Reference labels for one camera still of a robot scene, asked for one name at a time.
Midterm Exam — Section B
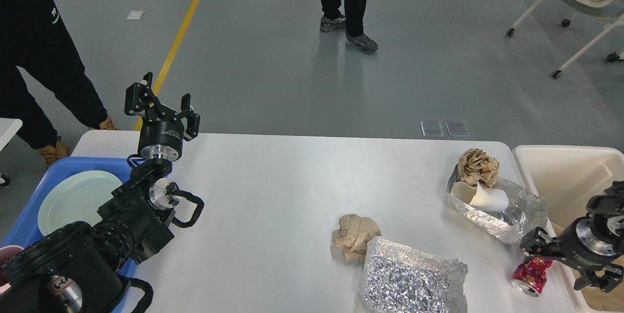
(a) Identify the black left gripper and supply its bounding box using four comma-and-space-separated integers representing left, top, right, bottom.
123, 72, 200, 162

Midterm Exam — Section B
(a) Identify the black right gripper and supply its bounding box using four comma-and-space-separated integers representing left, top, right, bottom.
519, 217, 623, 291

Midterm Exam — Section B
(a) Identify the red snack wrapper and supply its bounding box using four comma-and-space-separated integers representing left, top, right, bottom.
510, 256, 554, 297

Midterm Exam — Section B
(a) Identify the light green plate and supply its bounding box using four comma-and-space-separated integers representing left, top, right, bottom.
38, 170, 122, 236

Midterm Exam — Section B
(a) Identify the brown paper ball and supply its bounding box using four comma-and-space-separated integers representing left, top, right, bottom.
331, 215, 382, 261

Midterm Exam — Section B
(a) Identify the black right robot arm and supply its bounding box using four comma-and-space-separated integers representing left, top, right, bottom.
519, 180, 624, 293

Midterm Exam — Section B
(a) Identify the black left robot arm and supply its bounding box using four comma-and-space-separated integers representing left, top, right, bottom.
1, 72, 204, 313

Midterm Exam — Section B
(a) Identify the white plastic bin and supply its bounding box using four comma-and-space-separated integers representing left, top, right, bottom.
513, 145, 624, 283

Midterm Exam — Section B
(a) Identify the lying white paper cup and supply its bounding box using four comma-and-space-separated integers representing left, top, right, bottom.
450, 181, 509, 212

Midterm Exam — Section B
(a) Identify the crumpled paper ball right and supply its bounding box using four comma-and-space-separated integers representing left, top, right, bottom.
456, 149, 500, 188

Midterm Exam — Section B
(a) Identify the silver foil bubble bag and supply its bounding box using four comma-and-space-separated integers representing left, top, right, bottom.
358, 236, 468, 313

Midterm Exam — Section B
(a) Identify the blue plastic tray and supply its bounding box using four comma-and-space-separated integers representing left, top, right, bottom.
0, 156, 139, 313

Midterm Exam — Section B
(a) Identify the pink mug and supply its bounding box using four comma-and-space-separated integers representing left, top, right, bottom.
0, 245, 24, 292

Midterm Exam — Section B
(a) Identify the person in black clothes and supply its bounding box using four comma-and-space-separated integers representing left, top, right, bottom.
320, 0, 379, 54

